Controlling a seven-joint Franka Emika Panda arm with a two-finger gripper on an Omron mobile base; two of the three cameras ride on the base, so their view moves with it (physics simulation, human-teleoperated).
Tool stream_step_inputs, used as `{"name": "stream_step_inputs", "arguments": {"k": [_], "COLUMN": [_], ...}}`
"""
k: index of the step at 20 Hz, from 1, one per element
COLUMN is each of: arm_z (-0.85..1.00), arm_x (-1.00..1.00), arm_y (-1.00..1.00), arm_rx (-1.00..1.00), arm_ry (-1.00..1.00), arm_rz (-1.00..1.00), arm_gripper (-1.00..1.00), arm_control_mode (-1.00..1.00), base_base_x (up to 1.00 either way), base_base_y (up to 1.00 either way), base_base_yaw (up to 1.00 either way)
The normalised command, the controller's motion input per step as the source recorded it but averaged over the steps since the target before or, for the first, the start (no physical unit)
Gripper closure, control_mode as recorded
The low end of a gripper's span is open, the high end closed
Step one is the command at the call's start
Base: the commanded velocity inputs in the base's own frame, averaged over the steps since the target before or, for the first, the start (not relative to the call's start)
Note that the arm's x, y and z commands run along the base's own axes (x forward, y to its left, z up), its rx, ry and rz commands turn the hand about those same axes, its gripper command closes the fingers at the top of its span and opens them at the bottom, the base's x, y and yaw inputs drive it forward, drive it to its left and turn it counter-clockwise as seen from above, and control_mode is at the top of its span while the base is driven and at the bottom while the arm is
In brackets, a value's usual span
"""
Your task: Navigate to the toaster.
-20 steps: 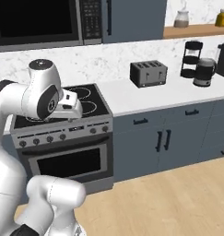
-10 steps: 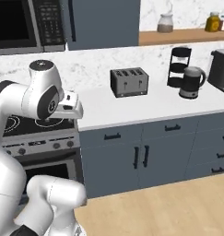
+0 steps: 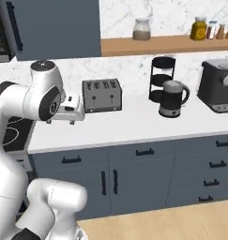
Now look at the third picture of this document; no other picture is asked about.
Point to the glass jar with brown contents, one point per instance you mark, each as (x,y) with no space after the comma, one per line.
(141,30)

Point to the dark range hood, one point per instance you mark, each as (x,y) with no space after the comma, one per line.
(0,34)

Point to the black hob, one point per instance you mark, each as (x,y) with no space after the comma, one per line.
(17,134)

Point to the black and silver electric kettle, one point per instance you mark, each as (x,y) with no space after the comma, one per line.
(171,100)

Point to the blue-grey cupboard door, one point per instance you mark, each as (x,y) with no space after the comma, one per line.
(81,181)
(59,28)
(143,184)

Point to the red spice bottle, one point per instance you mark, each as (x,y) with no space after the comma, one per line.
(211,30)

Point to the silver four-slot toaster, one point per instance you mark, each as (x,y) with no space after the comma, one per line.
(101,97)

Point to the blue-grey upper cupboard door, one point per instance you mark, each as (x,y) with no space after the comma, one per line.
(59,28)

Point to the wooden wall shelf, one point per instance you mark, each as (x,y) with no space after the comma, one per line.
(162,46)

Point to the silver oven front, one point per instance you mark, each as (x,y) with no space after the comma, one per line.
(22,165)

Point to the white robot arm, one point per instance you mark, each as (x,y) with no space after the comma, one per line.
(12,175)

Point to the dark grey countertop appliance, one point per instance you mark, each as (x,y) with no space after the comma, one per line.
(217,87)

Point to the blue-grey drawer front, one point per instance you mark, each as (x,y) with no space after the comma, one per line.
(190,164)
(187,182)
(87,157)
(196,145)
(184,198)
(162,151)

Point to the yellow jar with lid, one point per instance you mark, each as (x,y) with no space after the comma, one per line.
(198,30)

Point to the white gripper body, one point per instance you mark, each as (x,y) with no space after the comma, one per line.
(70,115)

